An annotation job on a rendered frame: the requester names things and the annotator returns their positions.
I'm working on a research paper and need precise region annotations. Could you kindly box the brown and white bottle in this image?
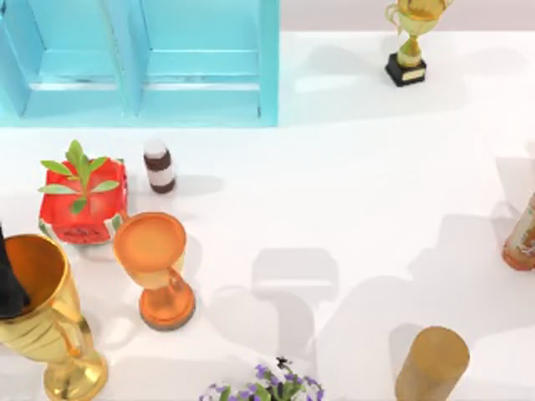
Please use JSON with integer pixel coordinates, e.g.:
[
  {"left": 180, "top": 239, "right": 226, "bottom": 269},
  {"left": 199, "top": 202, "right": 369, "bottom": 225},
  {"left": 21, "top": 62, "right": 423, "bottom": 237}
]
[{"left": 142, "top": 139, "right": 177, "bottom": 195}]

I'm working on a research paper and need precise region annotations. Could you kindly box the orange trophy cup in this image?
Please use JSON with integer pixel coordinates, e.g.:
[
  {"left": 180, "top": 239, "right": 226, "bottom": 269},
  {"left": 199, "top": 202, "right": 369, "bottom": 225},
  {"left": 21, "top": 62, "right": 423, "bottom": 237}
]
[{"left": 113, "top": 211, "right": 196, "bottom": 332}]

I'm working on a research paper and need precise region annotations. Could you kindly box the light blue rack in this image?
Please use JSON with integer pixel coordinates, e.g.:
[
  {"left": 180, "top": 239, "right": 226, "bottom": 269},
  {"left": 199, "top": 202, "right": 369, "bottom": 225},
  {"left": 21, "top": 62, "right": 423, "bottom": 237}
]
[{"left": 0, "top": 0, "right": 280, "bottom": 129}]

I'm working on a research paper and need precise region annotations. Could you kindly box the red plant pot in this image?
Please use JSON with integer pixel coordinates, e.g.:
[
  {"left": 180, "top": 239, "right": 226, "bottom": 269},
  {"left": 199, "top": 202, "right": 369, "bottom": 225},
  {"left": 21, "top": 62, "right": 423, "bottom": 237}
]
[{"left": 38, "top": 139, "right": 130, "bottom": 246}]

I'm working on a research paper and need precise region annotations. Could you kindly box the purple flower plant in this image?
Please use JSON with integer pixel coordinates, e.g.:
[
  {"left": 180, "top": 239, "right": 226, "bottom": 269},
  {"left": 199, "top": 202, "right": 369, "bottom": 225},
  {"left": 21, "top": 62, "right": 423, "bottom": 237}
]
[{"left": 198, "top": 356, "right": 325, "bottom": 401}]

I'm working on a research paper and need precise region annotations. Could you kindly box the gold trophy with black base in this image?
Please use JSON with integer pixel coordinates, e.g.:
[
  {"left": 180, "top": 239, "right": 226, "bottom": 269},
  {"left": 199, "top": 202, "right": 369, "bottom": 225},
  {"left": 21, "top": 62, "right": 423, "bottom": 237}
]
[{"left": 384, "top": 0, "right": 456, "bottom": 88}]

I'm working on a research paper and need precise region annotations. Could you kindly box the tan wooden cylinder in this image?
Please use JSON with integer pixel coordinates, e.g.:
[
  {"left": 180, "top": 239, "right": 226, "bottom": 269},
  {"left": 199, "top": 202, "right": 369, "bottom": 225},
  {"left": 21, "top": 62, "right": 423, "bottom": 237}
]
[{"left": 394, "top": 326, "right": 471, "bottom": 401}]

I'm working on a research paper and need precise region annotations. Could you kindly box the large gold trophy cup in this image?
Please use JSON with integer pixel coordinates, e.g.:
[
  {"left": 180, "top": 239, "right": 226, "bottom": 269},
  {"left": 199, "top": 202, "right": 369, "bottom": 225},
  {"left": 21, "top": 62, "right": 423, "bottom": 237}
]
[{"left": 0, "top": 233, "right": 109, "bottom": 401}]

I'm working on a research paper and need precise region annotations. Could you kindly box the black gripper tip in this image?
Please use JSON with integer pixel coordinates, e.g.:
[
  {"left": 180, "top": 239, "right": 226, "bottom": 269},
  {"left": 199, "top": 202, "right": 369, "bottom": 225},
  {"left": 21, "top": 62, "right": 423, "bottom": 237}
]
[{"left": 0, "top": 220, "right": 34, "bottom": 321}]

